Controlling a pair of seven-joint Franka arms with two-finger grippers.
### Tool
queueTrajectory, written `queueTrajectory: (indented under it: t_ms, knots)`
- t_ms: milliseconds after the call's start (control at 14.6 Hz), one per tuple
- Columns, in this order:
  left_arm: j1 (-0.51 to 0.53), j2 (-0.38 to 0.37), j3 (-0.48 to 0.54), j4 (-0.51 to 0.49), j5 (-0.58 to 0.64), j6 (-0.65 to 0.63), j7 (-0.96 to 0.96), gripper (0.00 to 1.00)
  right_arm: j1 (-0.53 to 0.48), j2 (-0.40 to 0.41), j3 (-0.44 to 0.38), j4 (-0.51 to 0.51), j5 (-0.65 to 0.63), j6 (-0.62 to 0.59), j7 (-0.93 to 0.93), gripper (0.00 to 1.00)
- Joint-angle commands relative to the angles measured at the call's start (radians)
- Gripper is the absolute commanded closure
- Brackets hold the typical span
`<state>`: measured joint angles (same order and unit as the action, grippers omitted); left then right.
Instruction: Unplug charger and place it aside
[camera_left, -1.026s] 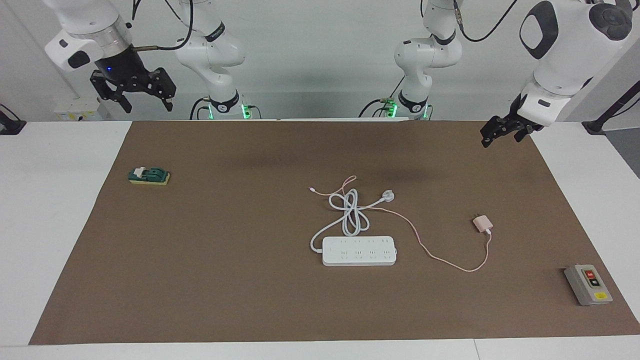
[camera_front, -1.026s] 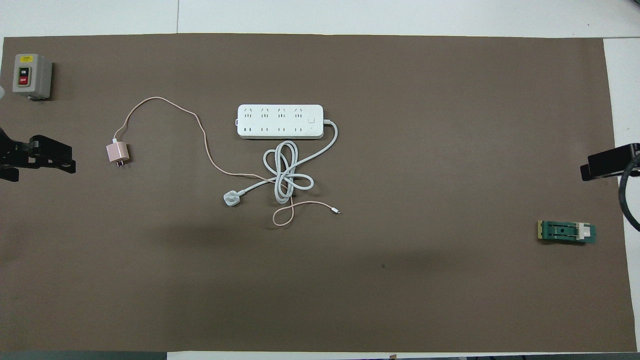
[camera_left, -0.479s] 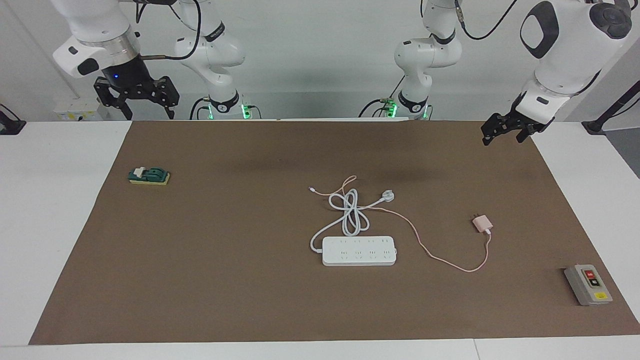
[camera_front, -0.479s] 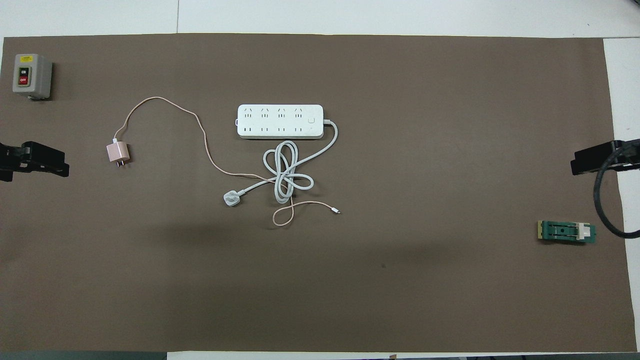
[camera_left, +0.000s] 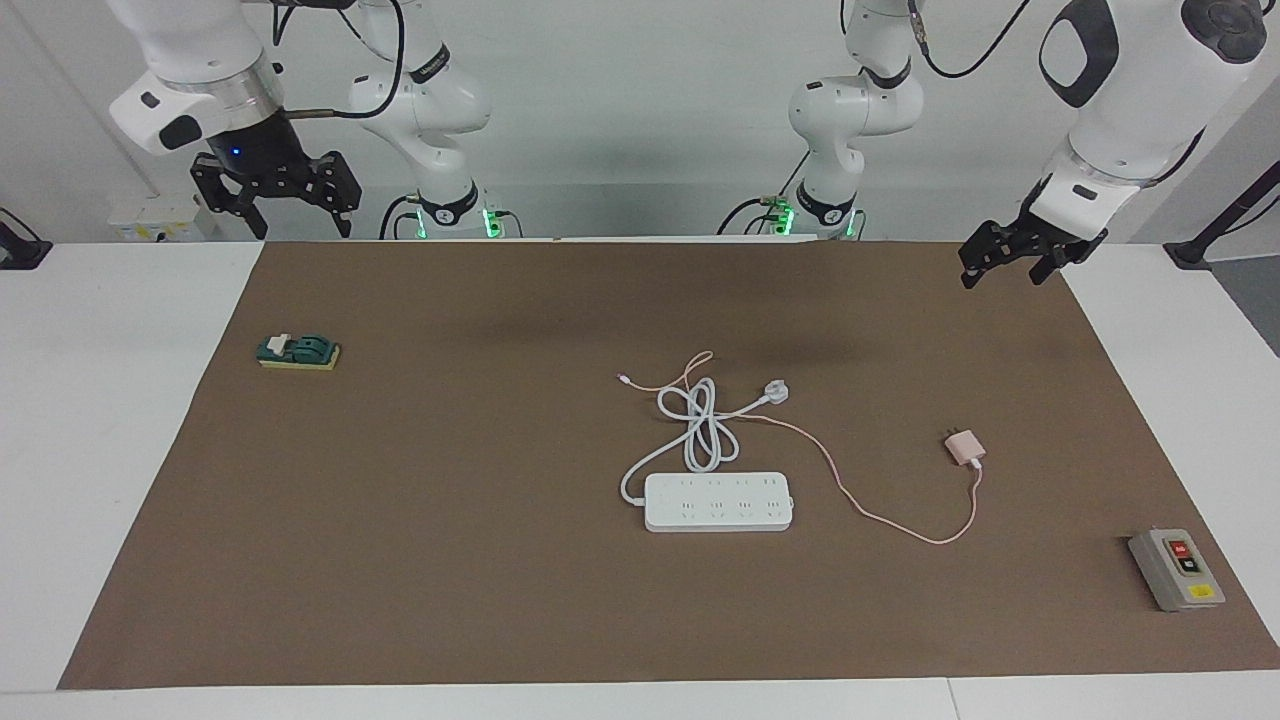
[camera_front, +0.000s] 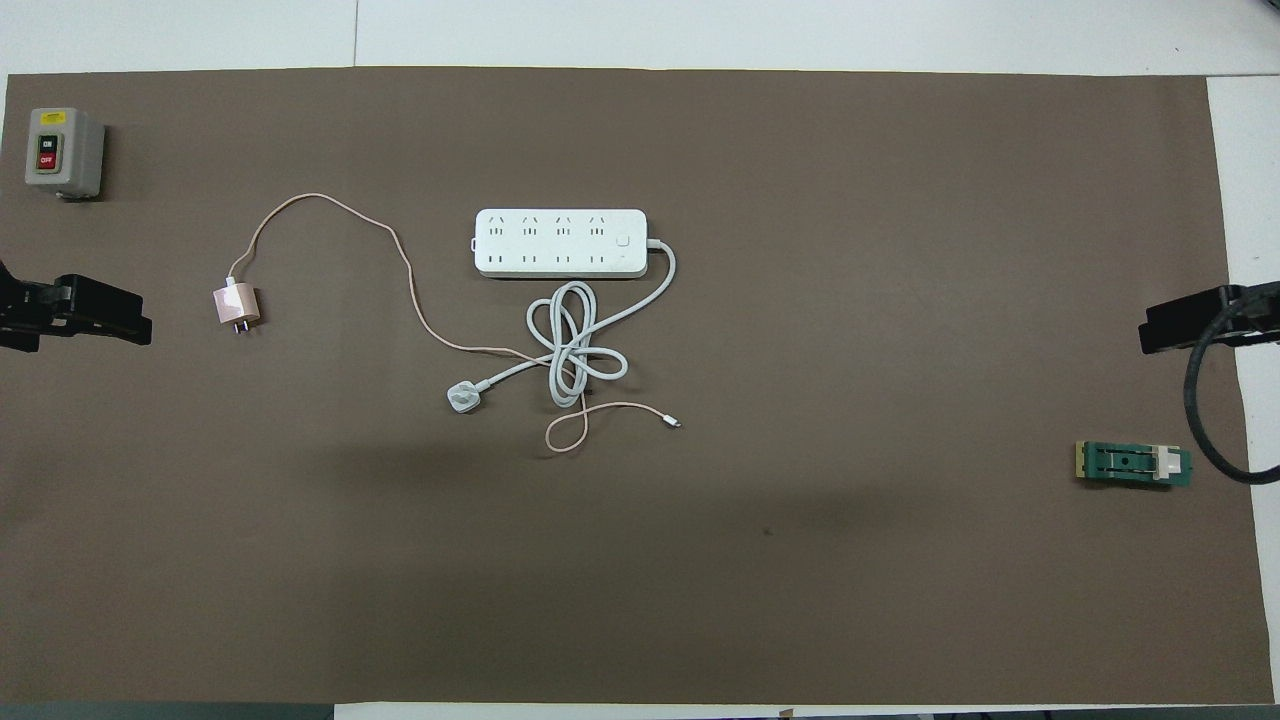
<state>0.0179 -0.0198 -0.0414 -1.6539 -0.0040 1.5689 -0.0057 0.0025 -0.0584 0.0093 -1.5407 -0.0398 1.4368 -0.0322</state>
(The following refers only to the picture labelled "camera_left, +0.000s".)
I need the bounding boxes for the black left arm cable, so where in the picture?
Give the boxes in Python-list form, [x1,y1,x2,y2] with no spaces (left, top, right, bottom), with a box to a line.
[905,0,1033,79]

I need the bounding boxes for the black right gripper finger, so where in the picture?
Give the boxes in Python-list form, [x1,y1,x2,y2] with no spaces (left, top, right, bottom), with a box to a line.
[192,160,266,239]
[300,150,361,239]

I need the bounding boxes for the white box yellow labels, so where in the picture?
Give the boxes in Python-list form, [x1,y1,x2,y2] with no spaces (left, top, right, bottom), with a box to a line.
[107,195,223,243]

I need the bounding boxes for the white power cord with plug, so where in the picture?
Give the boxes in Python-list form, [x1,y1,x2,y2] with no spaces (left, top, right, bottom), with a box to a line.
[620,377,793,506]

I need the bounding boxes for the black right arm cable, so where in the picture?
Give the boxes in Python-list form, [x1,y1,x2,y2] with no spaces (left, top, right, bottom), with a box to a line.
[240,0,411,121]

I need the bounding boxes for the black base cable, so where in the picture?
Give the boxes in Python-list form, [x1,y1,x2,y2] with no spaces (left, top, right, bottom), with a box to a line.
[715,150,813,236]
[378,195,421,241]

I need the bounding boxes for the black table clamp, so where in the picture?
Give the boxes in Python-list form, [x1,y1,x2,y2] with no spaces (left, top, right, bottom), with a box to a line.
[0,207,53,271]

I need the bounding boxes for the grey on-off switch box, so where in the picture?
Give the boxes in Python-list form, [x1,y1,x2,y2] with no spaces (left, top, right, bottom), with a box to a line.
[1128,528,1227,613]

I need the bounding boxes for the pink charging cable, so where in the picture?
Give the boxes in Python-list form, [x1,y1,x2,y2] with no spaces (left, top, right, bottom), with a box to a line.
[617,350,986,547]

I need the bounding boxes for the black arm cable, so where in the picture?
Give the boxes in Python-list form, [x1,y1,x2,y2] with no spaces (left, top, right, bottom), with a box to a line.
[905,0,1033,79]
[240,0,411,121]

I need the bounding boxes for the brown table mat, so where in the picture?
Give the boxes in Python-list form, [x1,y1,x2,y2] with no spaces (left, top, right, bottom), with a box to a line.
[58,238,1280,691]

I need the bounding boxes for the green knife switch yellow base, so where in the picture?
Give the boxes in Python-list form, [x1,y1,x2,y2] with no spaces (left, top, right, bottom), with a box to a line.
[255,333,341,372]

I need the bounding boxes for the white power strip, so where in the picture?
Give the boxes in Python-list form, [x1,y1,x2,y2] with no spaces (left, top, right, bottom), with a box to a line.
[643,472,795,534]

